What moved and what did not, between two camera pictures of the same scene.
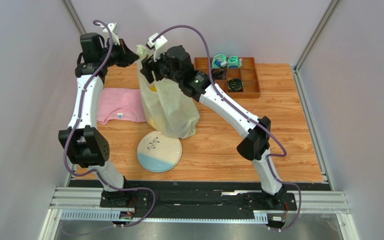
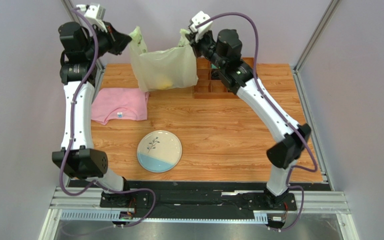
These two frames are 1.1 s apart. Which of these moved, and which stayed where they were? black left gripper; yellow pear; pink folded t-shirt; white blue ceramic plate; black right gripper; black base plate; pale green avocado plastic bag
Moved: yellow pear; black left gripper; black right gripper; pale green avocado plastic bag
Stayed: black base plate; white blue ceramic plate; pink folded t-shirt
